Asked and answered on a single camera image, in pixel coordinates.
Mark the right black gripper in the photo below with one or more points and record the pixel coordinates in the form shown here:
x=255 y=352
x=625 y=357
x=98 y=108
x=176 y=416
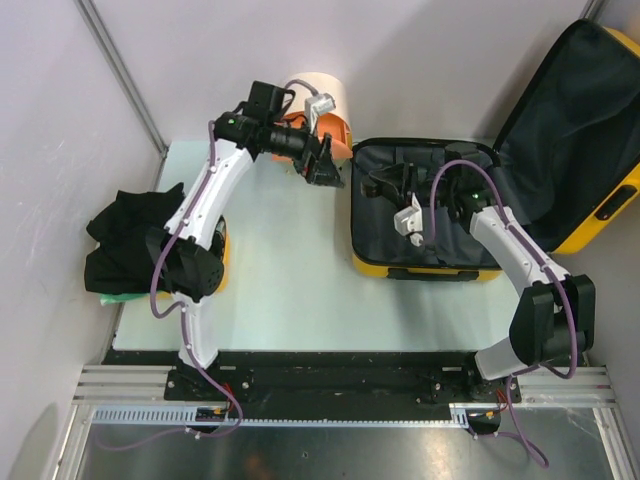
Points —
x=405 y=178

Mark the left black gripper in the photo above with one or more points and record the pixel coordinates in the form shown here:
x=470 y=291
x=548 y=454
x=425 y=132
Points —
x=316 y=163

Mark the pastel round drawer box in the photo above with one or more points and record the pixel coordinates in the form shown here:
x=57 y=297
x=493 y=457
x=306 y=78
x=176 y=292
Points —
x=336 y=123

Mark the yellow plastic basket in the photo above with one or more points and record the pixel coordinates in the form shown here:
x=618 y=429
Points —
x=226 y=250

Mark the yellow Pikachu suitcase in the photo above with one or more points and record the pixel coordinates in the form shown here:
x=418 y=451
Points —
x=566 y=160

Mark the black garment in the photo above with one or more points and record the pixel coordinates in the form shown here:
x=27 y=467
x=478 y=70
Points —
x=121 y=263

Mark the green white patterned towel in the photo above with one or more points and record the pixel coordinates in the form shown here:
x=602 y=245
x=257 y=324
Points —
x=111 y=299

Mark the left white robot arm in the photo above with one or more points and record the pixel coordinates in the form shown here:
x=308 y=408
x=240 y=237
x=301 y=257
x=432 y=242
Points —
x=236 y=139

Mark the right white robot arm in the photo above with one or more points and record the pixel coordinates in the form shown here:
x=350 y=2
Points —
x=554 y=320

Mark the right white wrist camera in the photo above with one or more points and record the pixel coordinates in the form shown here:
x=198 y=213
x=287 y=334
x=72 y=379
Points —
x=408 y=222

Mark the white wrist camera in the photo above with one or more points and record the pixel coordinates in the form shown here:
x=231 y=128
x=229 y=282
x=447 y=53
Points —
x=408 y=222
x=316 y=106

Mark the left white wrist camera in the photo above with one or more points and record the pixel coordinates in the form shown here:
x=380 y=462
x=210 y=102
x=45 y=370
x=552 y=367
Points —
x=316 y=106

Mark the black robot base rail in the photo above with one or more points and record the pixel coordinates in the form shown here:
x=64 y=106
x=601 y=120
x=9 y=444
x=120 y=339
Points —
x=386 y=384

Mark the white slotted cable duct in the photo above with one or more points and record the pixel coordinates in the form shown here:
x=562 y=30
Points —
x=452 y=415

